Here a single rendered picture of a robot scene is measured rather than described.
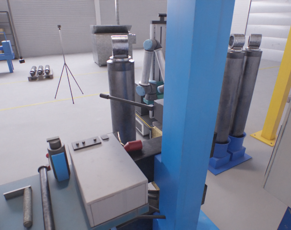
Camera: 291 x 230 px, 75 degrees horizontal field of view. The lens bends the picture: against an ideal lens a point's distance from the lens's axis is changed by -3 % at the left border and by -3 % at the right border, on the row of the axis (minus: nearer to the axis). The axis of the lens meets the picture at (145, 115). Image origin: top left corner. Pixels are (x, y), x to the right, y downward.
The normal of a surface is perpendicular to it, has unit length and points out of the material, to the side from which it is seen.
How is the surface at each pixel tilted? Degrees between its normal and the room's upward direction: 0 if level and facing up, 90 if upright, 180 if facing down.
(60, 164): 90
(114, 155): 0
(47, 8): 90
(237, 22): 90
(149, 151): 0
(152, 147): 0
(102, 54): 90
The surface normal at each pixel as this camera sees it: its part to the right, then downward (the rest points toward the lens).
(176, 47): -0.88, 0.20
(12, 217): 0.00, -0.91
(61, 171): 0.48, 0.37
